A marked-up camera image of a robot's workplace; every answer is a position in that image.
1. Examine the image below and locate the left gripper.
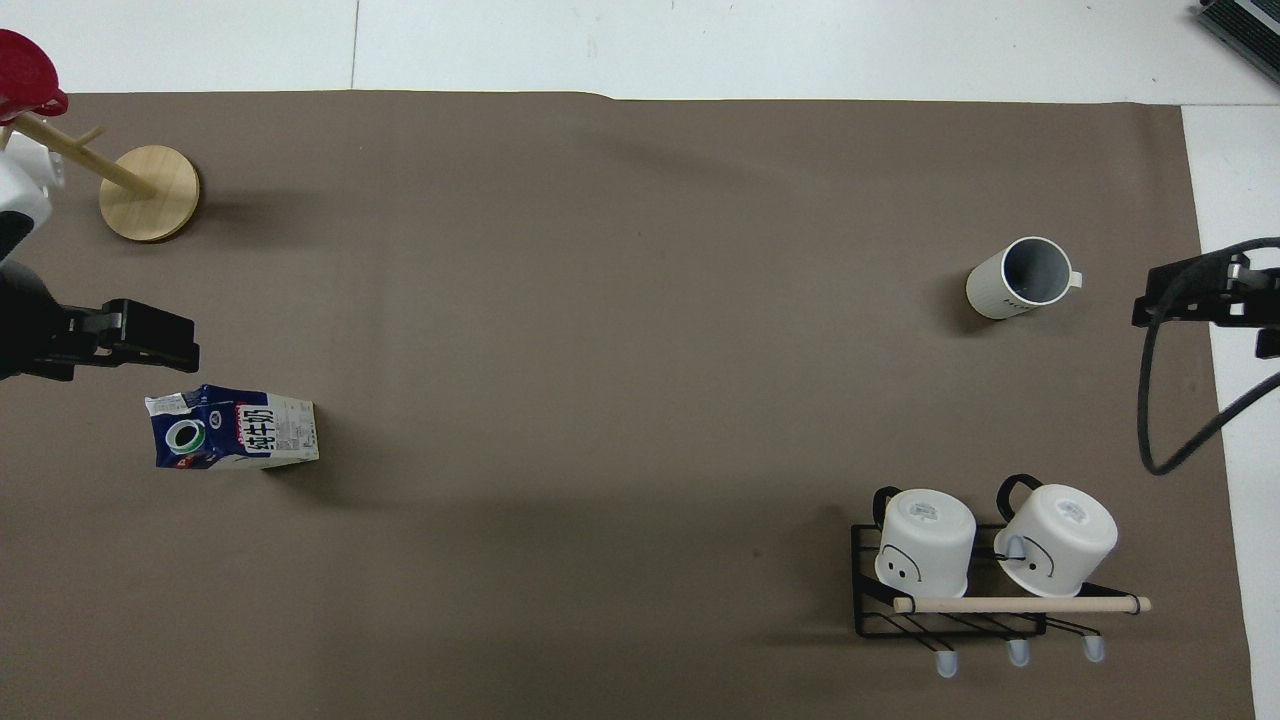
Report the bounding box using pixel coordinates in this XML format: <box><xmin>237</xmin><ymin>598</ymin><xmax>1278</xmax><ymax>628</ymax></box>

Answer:
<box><xmin>0</xmin><ymin>258</ymin><xmax>77</xmax><ymax>383</ymax></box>

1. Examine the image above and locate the blue white milk carton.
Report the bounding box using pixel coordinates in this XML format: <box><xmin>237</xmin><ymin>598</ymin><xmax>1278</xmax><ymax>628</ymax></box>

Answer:
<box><xmin>144</xmin><ymin>384</ymin><xmax>321</xmax><ymax>472</ymax></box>

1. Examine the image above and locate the red cup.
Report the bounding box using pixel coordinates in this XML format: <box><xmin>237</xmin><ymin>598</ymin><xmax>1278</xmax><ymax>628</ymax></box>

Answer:
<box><xmin>0</xmin><ymin>28</ymin><xmax>70</xmax><ymax>124</ymax></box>

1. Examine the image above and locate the white cup grey inside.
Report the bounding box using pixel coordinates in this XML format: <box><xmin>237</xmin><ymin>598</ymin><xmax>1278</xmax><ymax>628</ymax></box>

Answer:
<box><xmin>964</xmin><ymin>236</ymin><xmax>1085</xmax><ymax>322</ymax></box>

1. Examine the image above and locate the wooden mug tree stand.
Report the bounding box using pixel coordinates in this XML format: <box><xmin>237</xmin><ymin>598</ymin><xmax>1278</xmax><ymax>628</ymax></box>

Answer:
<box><xmin>0</xmin><ymin>110</ymin><xmax>201</xmax><ymax>244</ymax></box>

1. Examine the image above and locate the dark grey device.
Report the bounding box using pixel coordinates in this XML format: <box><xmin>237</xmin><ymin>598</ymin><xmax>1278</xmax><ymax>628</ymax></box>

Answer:
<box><xmin>1196</xmin><ymin>0</ymin><xmax>1280</xmax><ymax>73</ymax></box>

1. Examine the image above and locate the white mug black handle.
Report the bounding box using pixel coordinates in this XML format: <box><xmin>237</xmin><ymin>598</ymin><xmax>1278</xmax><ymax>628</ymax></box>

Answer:
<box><xmin>992</xmin><ymin>473</ymin><xmax>1120</xmax><ymax>600</ymax></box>
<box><xmin>871</xmin><ymin>485</ymin><xmax>978</xmax><ymax>600</ymax></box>

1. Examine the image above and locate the black wire rack wooden rod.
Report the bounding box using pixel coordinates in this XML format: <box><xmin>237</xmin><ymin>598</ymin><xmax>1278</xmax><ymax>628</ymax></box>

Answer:
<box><xmin>850</xmin><ymin>520</ymin><xmax>1154</xmax><ymax>681</ymax></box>

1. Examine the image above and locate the black cable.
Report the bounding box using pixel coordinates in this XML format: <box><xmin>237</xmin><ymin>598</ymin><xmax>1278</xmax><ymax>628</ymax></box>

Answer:
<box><xmin>1137</xmin><ymin>237</ymin><xmax>1280</xmax><ymax>478</ymax></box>

